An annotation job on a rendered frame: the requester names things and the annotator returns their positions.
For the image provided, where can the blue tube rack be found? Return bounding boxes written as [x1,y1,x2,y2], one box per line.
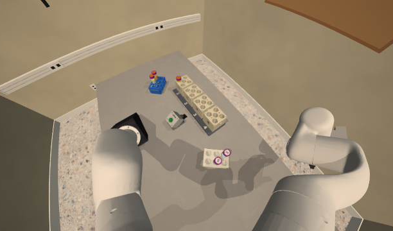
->
[149,76,166,94]

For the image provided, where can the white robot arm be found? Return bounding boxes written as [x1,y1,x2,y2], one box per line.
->
[92,107,370,231]

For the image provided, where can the beige bucket adapter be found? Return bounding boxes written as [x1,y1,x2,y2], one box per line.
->
[175,75,194,97]
[193,94,214,119]
[203,106,227,132]
[183,84,204,107]

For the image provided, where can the beige tube rack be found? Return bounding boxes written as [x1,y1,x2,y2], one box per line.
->
[202,148,229,169]

